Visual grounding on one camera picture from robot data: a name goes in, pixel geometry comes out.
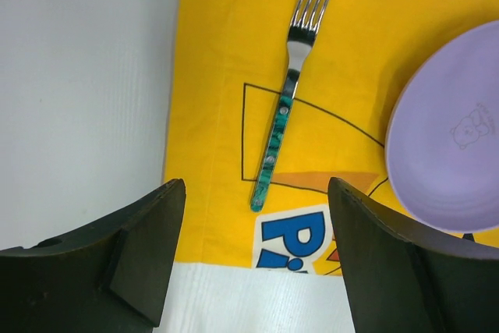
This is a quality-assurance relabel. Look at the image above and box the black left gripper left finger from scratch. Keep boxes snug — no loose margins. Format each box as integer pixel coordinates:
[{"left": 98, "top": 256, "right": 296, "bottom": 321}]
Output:
[{"left": 1, "top": 179, "right": 186, "bottom": 332}]

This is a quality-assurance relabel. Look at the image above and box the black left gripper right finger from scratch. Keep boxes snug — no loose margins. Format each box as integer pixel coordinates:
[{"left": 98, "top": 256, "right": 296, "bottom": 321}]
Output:
[{"left": 328, "top": 178, "right": 498, "bottom": 332}]

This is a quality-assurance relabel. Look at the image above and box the lilac plastic plate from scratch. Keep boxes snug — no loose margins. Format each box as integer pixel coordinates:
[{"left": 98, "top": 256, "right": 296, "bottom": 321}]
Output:
[{"left": 385, "top": 21, "right": 498, "bottom": 233}]

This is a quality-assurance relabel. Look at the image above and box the yellow Pikachu cloth placemat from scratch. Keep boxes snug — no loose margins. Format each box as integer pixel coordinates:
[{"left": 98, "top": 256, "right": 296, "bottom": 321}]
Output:
[{"left": 166, "top": 0, "right": 498, "bottom": 275}]

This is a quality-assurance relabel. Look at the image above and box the fork with green handle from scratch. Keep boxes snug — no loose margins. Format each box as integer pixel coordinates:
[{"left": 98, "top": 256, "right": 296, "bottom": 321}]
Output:
[{"left": 249, "top": 0, "right": 330, "bottom": 213}]

